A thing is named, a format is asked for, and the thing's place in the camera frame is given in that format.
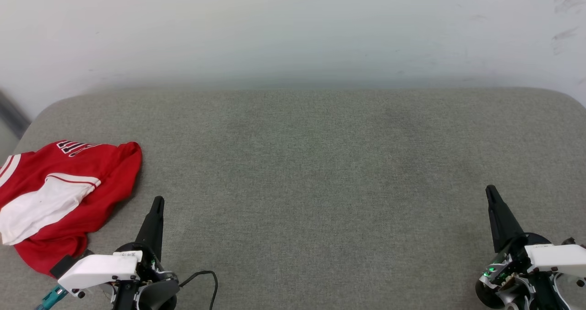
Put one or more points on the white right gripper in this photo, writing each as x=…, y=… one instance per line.
x=554, y=257

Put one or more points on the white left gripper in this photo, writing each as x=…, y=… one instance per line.
x=100, y=269

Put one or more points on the red basketball jersey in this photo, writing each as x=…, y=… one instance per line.
x=110, y=172

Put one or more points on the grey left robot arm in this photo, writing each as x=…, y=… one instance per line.
x=155, y=296

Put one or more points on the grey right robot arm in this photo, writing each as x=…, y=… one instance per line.
x=490, y=296

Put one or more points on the grey fabric sofa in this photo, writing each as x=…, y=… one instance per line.
x=297, y=186

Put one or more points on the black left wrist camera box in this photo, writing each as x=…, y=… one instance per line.
x=64, y=265

